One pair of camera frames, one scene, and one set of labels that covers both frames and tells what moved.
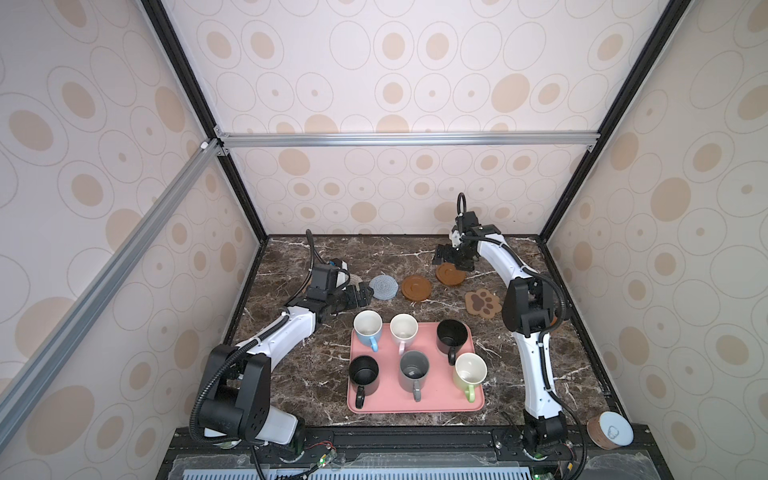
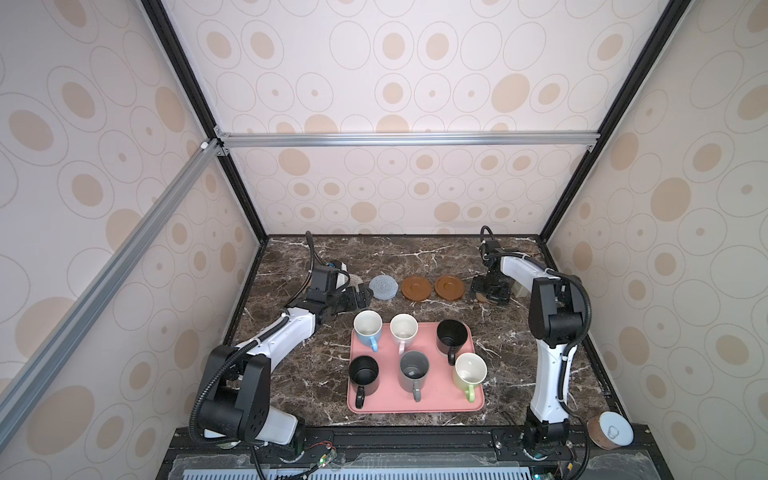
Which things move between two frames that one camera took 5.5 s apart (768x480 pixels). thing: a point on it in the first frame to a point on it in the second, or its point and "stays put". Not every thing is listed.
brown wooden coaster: [416, 288] stays put
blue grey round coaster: [384, 287] stays put
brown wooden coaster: [447, 274] to [449, 287]
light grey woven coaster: [354, 280] stays put
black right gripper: [450, 257] to [479, 286]
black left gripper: [363, 299] stays put
